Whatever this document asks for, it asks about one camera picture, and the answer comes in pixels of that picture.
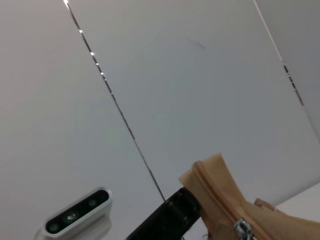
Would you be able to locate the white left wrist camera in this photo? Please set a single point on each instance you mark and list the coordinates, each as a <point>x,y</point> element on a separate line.
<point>75,215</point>

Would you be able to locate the khaki canvas food bag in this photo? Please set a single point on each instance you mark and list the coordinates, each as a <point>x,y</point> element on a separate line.
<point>225,190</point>

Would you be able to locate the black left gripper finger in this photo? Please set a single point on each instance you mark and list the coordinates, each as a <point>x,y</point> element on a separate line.
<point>170,217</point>

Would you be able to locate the silver metal zipper slider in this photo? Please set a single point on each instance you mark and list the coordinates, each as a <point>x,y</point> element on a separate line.
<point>243,228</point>

